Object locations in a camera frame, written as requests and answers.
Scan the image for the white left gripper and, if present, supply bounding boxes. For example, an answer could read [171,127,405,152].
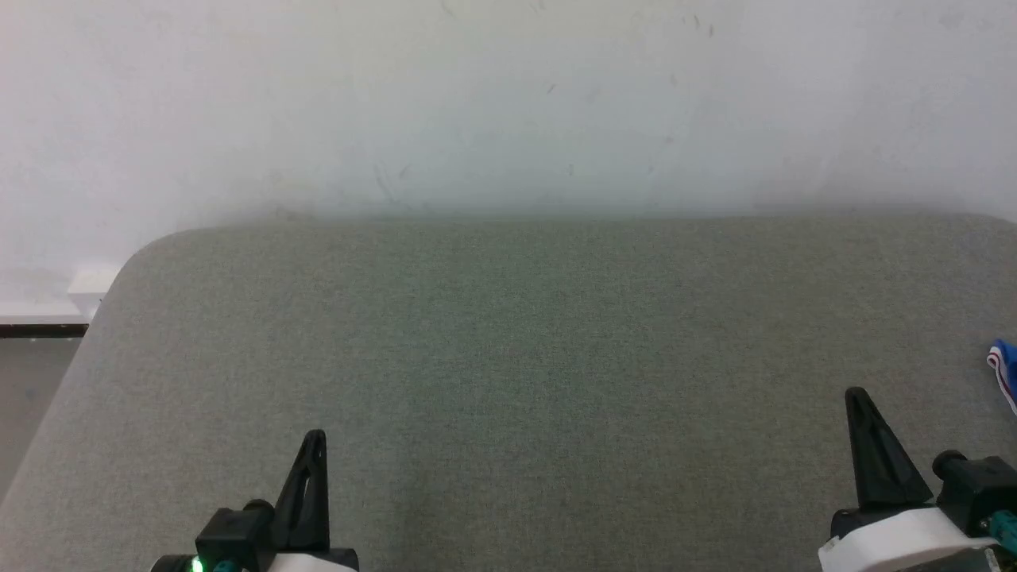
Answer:
[266,429,360,572]

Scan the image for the white wall box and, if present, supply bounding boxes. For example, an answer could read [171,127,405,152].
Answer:
[68,270,120,319]

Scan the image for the blue garment white red trim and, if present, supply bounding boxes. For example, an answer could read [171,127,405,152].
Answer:
[987,339,1017,415]

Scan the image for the dark baseboard strip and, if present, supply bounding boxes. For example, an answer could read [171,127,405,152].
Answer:
[0,324,88,339]

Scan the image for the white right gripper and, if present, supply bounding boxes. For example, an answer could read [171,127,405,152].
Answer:
[818,387,998,572]

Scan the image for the teal right camera connector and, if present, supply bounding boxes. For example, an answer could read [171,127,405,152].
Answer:
[981,512,1017,555]

